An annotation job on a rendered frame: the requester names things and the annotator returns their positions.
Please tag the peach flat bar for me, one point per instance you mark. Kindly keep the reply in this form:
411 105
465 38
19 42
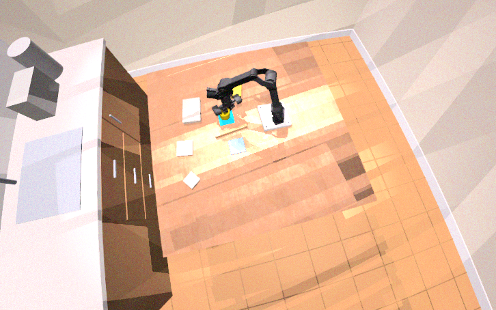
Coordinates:
230 130

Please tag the yellow block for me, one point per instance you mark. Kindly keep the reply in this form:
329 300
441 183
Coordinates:
237 90

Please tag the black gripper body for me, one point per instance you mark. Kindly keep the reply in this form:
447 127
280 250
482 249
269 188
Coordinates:
217 110

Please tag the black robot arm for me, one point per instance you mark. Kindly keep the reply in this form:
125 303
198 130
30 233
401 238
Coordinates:
225 86

